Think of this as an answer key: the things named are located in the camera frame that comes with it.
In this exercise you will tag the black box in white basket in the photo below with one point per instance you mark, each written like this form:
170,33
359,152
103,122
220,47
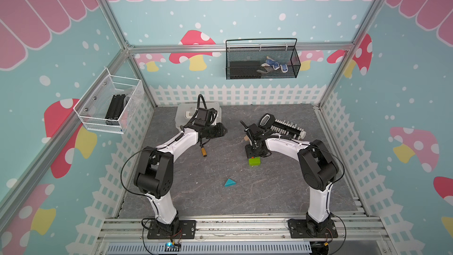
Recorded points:
115,109

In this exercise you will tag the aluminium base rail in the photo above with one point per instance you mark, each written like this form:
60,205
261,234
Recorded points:
352,233

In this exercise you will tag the green cube block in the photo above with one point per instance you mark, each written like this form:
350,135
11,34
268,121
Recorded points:
254,161

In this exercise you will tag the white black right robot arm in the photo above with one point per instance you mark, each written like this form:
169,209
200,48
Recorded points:
319,171

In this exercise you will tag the teal triangle block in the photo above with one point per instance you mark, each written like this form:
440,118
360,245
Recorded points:
229,183

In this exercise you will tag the yellow handled screwdriver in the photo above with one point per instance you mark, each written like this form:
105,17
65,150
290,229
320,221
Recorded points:
203,150

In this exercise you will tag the blue white item in basket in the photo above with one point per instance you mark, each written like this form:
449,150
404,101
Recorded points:
271,65

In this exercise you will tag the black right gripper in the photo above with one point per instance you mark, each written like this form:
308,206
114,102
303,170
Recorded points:
249,154

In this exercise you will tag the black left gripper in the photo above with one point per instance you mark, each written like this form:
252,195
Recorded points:
219,127

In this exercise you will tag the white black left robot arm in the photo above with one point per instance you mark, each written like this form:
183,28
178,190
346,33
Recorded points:
154,174

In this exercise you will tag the translucent white plastic toolbox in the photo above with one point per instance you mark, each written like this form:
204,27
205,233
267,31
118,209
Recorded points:
185,112

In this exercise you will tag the white wire wall basket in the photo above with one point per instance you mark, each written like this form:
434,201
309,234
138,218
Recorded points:
92,107

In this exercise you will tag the black wire wall basket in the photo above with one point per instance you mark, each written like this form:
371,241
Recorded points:
244,58

